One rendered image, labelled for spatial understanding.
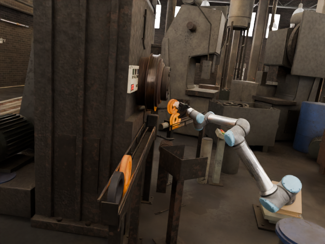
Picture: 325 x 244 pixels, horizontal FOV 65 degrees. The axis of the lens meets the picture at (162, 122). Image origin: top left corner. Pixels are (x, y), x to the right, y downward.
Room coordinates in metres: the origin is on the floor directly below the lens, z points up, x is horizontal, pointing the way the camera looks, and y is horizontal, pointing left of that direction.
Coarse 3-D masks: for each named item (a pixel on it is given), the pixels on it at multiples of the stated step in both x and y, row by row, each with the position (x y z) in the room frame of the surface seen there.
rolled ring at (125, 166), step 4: (124, 156) 1.25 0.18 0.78; (128, 156) 1.26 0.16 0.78; (124, 160) 1.22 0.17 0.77; (128, 160) 1.23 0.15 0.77; (120, 164) 1.20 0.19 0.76; (124, 164) 1.20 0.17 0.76; (128, 164) 1.31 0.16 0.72; (120, 168) 1.18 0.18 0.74; (124, 168) 1.19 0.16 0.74; (128, 168) 1.32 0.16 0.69; (124, 172) 1.18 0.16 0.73; (128, 172) 1.32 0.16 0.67; (124, 176) 1.17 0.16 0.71; (128, 176) 1.31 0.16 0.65; (124, 180) 1.17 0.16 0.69; (128, 180) 1.29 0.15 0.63; (124, 184) 1.17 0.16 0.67; (124, 188) 1.18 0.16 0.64
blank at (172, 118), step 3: (174, 114) 2.64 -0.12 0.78; (177, 114) 2.68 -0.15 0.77; (171, 117) 2.63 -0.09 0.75; (174, 117) 2.64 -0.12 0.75; (177, 117) 2.69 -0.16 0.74; (171, 120) 2.62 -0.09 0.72; (174, 120) 2.64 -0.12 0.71; (177, 120) 2.70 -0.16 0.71; (180, 120) 2.73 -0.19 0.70; (171, 123) 2.62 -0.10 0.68; (177, 123) 2.69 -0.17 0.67; (174, 126) 2.65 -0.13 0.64
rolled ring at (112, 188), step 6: (114, 174) 1.06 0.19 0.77; (120, 174) 1.07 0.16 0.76; (114, 180) 1.03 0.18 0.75; (120, 180) 1.12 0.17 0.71; (114, 186) 1.00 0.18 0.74; (120, 186) 1.13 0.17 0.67; (108, 192) 0.99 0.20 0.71; (114, 192) 0.99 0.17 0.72; (120, 192) 1.13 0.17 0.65; (108, 198) 0.98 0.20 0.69; (114, 198) 0.98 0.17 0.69; (120, 198) 1.11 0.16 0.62
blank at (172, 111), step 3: (171, 99) 2.63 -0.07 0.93; (174, 99) 2.63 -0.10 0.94; (168, 102) 2.60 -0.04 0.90; (171, 102) 2.59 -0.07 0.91; (174, 102) 2.63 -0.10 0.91; (168, 105) 2.58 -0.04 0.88; (171, 105) 2.59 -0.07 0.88; (168, 108) 2.58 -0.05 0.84; (171, 108) 2.59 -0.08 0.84; (174, 108) 2.66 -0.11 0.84; (168, 111) 2.59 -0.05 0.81; (171, 111) 2.60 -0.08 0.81; (174, 111) 2.63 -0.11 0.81
